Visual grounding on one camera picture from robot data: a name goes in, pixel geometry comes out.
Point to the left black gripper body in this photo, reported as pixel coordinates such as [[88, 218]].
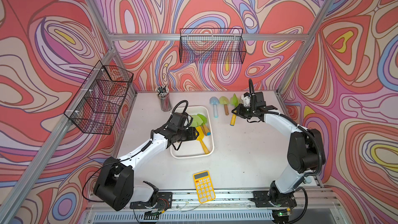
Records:
[[186, 135]]

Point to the light blue shovel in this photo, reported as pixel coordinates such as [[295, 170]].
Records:
[[214, 101]]

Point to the white storage box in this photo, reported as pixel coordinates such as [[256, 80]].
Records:
[[196, 145]]

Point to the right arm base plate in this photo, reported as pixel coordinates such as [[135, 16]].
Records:
[[273, 198]]

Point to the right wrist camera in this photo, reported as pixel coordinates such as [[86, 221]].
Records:
[[245, 100]]

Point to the black wire basket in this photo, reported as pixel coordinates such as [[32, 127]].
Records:
[[212, 45], [103, 94]]

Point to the back black wire basket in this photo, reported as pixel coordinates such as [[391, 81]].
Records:
[[212, 45]]

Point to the left black wire basket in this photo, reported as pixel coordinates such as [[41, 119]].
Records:
[[103, 94]]

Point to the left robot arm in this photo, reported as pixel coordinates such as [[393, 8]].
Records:
[[116, 184]]

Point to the pencil cup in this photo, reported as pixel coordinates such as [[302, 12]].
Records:
[[163, 94]]

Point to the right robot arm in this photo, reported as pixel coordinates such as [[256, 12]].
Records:
[[305, 153]]

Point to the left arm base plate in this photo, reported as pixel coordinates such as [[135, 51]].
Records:
[[160, 201]]

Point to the yellow calculator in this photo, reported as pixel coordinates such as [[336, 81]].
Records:
[[204, 187]]

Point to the light blue stapler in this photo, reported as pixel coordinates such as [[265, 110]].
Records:
[[307, 180]]

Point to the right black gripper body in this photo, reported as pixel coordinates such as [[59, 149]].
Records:
[[246, 112]]

